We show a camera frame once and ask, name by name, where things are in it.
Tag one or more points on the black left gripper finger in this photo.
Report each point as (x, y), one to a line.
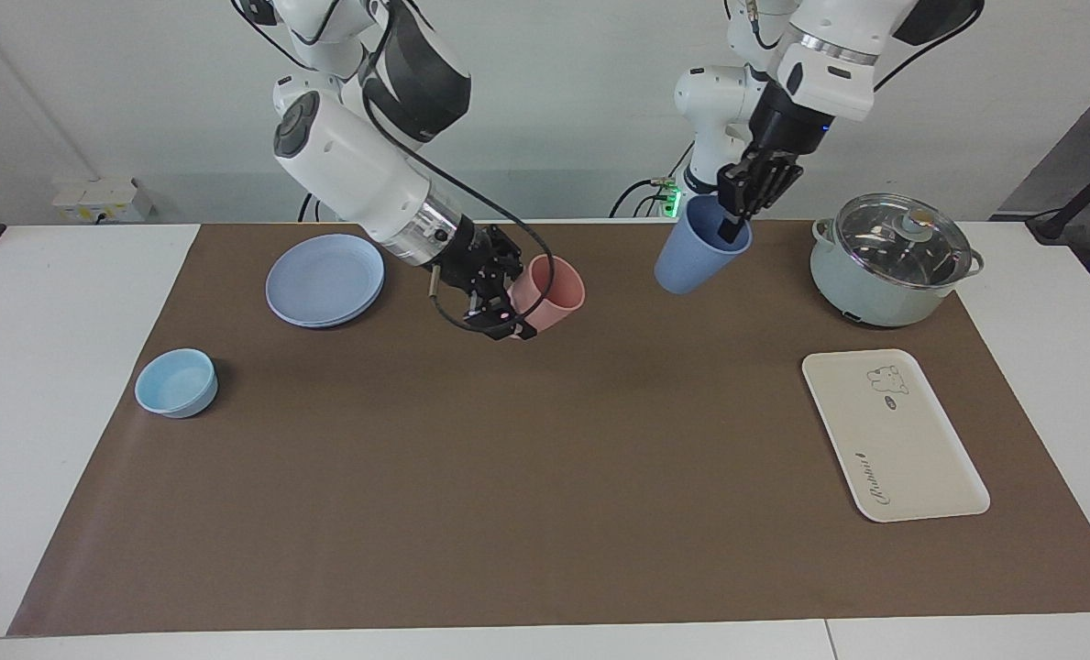
(778, 188)
(732, 202)

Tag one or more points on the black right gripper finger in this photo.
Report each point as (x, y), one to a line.
(508, 323)
(506, 266)

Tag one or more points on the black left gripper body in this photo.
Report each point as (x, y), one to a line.
(787, 124)

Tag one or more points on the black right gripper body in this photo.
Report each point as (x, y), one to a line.
(467, 261)

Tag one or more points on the pink plastic cup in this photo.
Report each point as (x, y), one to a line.
(558, 293)

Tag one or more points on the blue ribbed plastic cup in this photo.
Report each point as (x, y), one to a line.
(691, 257)

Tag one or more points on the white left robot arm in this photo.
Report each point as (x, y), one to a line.
(829, 46)

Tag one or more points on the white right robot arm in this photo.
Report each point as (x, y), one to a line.
(352, 156)

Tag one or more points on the cream rabbit print tray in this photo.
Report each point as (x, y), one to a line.
(893, 440)

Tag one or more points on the glass pot lid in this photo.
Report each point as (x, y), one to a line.
(902, 243)

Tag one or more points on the mint green electric pot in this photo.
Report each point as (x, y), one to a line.
(865, 298)

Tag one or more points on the brown paper table mat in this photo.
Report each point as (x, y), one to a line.
(554, 458)

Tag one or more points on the pale blue round plate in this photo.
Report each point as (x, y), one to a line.
(324, 280)

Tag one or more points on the black slanted stand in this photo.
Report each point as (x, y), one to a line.
(1081, 197)

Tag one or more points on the light blue small bowl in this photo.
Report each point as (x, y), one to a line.
(176, 385)

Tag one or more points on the white wall socket box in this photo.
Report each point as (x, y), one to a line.
(95, 200)

